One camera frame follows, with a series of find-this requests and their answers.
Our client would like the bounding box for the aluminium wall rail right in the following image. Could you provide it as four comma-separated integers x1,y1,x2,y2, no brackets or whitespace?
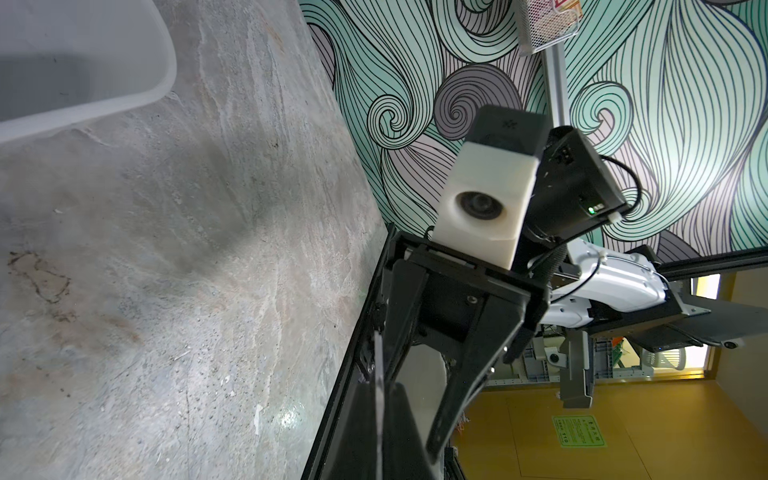
543,43,572,127

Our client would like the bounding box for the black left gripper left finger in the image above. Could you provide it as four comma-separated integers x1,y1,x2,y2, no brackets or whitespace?
321,382,377,480

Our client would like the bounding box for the clear short straight ruler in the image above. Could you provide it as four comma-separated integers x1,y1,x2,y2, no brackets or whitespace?
374,331,385,480

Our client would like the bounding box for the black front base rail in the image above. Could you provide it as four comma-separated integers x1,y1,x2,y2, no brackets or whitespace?
301,222,397,480

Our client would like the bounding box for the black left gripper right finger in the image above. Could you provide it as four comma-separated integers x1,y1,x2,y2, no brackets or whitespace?
382,383,435,480

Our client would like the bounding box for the white plastic storage box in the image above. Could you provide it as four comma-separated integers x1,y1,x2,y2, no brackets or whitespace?
1,1,177,143

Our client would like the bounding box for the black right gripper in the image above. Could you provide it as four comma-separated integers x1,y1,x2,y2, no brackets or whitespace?
383,230,549,461

